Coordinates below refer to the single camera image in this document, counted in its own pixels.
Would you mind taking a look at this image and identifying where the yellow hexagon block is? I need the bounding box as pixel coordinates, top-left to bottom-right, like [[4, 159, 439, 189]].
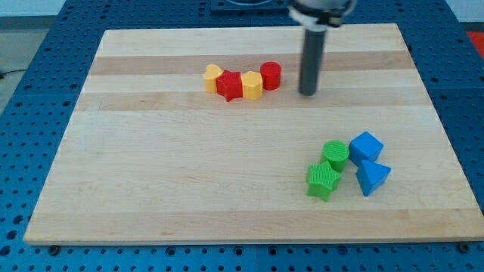
[[241, 71, 263, 100]]

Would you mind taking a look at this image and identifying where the yellow heart block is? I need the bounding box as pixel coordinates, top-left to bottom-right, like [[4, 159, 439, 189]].
[[203, 63, 223, 94]]

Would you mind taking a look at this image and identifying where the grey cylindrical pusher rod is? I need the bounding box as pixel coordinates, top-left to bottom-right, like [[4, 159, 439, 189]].
[[298, 30, 326, 97]]

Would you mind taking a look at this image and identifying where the green cylinder block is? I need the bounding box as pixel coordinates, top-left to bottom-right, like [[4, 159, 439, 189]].
[[320, 140, 349, 172]]

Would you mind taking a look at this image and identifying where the blue triangle block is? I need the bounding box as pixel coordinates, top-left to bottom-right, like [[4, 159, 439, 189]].
[[356, 160, 392, 196]]

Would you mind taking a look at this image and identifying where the red star block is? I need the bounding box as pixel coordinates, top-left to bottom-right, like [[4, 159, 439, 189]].
[[216, 70, 243, 102]]

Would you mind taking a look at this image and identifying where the wooden board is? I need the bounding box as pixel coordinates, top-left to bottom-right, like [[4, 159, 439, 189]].
[[24, 23, 483, 246]]

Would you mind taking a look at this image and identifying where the blue cube block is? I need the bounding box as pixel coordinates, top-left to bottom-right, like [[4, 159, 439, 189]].
[[349, 131, 384, 166]]

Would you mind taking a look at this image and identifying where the red cylinder block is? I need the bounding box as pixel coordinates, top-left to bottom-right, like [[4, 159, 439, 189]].
[[259, 61, 282, 91]]

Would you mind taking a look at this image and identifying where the green star block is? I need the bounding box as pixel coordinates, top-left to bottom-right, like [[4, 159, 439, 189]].
[[306, 162, 342, 202]]

